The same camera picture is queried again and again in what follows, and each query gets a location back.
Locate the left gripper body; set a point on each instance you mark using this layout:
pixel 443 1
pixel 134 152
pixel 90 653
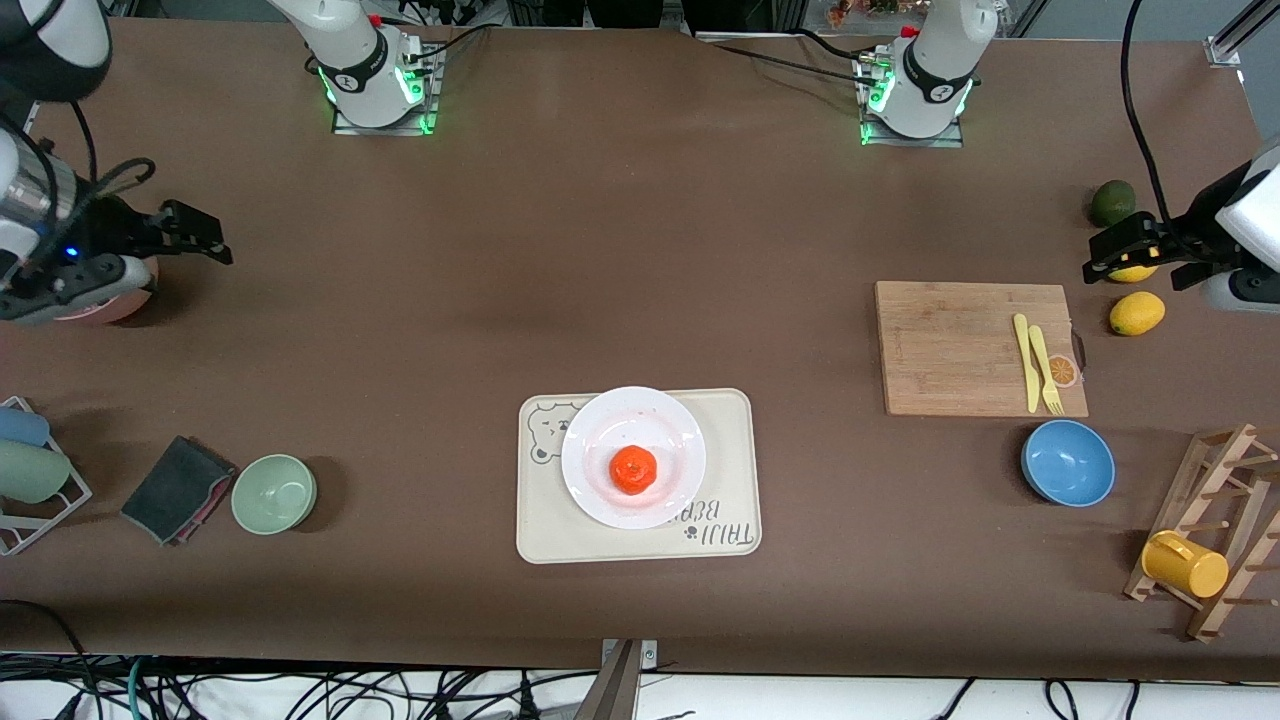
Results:
pixel 1176 244

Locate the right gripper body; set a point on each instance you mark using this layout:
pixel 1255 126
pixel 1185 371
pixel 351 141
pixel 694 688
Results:
pixel 108 229

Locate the white round plate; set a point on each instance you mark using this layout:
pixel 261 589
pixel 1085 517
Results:
pixel 600 440

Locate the orange fruit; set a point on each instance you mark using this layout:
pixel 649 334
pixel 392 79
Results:
pixel 633 470

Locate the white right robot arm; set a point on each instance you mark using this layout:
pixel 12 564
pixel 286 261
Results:
pixel 350 60

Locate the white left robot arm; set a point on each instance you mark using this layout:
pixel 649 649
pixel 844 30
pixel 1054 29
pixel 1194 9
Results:
pixel 935 60

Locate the yellow lemon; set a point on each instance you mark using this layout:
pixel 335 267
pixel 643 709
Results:
pixel 1137 313
pixel 1135 273

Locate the dark green avocado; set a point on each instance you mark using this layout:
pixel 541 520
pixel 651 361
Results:
pixel 1112 203

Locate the pink bowl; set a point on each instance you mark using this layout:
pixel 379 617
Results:
pixel 125 308

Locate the orange slice tag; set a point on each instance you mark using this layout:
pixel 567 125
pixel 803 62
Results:
pixel 1062 371

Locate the yellow plastic fork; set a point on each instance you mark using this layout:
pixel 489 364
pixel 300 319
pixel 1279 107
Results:
pixel 1043 365

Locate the yellow plastic knife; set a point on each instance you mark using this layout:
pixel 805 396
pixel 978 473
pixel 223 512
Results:
pixel 1026 360

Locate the wooden cutting board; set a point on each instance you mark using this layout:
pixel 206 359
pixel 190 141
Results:
pixel 940 350

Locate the blue bowl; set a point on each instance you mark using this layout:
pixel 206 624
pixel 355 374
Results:
pixel 1068 463

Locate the light blue cup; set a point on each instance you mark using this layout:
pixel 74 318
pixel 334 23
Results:
pixel 20 426

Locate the wooden mug rack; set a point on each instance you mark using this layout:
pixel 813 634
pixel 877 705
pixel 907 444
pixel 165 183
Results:
pixel 1215 470

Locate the dark grey folded cloth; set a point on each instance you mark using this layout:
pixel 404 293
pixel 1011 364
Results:
pixel 175 490

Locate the pale green cup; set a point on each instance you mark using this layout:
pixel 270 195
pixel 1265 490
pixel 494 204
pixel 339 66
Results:
pixel 30 472

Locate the light green bowl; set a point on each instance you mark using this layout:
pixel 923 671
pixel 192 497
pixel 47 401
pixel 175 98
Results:
pixel 274 494

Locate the yellow mug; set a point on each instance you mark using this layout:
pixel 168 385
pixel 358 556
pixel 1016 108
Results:
pixel 1185 567

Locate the colourful toy pile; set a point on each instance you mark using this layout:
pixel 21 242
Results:
pixel 865 8

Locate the cream bear print tray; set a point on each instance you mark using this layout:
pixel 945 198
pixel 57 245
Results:
pixel 730 450

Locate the aluminium frame rail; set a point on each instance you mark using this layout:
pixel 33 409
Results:
pixel 1240 30

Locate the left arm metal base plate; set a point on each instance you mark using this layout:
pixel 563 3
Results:
pixel 955 138

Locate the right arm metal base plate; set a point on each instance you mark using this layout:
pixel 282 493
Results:
pixel 430 100

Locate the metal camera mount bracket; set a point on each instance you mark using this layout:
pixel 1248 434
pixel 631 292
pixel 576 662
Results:
pixel 625 665

